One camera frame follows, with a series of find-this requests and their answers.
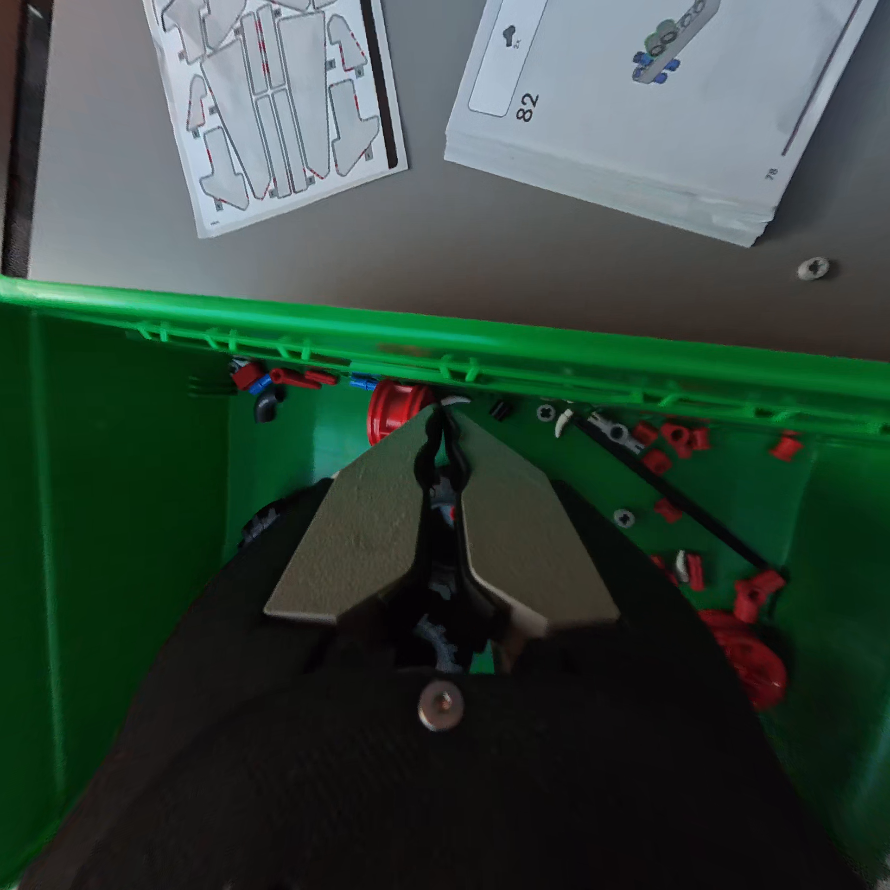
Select red lego wheel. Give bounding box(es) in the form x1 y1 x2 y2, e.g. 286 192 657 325
366 380 436 447
697 607 791 712

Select light grey lego connector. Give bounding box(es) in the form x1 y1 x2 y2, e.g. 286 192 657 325
586 412 645 454

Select black lego tire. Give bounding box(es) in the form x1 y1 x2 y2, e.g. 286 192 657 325
239 502 287 552

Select long black lego axle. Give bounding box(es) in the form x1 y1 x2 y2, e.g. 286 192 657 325
576 416 777 575

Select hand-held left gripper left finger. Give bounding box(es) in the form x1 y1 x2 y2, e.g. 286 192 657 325
263 405 442 628

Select green plastic bin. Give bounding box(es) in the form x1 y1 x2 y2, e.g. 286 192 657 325
0 274 890 890

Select grey lego gear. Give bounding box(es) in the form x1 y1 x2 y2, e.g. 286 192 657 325
413 615 475 673

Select white instruction booklet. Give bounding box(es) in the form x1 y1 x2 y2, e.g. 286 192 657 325
443 0 881 248

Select white sticker sheet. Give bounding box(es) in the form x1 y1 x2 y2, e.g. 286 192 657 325
142 0 410 240

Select scattered small red lego pieces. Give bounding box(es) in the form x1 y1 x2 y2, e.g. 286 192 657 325
231 360 802 624

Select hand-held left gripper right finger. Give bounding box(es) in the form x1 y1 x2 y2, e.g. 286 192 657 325
444 409 622 637

